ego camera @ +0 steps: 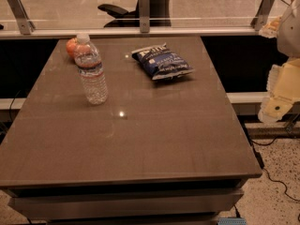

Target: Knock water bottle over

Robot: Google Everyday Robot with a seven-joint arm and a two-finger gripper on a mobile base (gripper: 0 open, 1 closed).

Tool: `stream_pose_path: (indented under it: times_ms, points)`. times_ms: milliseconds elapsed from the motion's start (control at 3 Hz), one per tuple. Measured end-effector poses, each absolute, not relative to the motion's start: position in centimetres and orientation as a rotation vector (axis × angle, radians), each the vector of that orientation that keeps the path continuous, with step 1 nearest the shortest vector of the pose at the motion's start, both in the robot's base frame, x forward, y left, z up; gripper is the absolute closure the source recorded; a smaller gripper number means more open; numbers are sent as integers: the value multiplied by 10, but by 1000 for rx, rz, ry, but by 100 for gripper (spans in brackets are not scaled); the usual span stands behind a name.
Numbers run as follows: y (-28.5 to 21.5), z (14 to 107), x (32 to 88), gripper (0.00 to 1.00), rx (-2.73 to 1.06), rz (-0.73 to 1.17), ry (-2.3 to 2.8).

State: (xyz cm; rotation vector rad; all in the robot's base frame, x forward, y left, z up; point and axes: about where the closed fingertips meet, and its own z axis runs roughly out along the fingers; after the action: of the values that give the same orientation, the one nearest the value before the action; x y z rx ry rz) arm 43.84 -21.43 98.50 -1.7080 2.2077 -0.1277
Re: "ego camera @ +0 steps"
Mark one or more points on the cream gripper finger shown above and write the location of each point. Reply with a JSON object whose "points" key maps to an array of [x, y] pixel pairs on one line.
{"points": [[270, 30], [283, 90]]}

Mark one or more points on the clear plastic water bottle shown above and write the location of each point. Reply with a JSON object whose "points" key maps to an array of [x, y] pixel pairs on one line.
{"points": [[89, 64]]}

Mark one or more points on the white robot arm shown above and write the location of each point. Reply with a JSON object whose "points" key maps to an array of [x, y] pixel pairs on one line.
{"points": [[288, 37]]}

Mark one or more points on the black office chair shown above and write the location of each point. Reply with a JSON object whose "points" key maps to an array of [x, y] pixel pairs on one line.
{"points": [[159, 14]]}

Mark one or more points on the blue chip bag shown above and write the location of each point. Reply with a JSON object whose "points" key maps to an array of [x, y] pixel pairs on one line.
{"points": [[160, 63]]}

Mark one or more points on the orange round fruit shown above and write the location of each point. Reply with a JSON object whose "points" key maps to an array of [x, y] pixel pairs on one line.
{"points": [[70, 46]]}

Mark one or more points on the right metal railing bracket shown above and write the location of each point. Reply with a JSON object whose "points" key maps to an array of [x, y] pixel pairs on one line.
{"points": [[261, 17]]}

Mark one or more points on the metal railing bracket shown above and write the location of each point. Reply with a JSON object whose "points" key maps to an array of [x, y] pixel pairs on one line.
{"points": [[26, 27], [144, 15], [261, 17]]}

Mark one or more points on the middle metal railing bracket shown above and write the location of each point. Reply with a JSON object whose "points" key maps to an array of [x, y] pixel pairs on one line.
{"points": [[144, 15]]}

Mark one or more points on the left metal railing bracket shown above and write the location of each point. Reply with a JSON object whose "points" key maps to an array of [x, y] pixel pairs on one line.
{"points": [[26, 27]]}

